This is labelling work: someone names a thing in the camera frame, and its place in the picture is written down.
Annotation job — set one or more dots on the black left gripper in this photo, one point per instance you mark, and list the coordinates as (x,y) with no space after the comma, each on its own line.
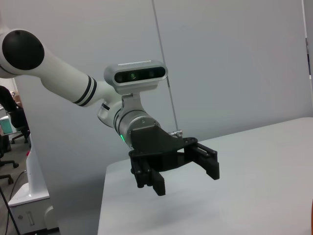
(151,142)

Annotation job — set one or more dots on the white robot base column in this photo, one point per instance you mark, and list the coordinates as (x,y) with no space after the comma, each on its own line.
(36,186)

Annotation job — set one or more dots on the black office chair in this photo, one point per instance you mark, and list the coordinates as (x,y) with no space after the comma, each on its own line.
(9,102)
(20,133)
(5,164)

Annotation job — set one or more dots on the teal box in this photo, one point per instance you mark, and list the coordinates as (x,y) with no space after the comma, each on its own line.
(5,125)

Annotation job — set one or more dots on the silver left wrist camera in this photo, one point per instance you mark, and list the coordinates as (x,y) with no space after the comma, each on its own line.
(137,74)

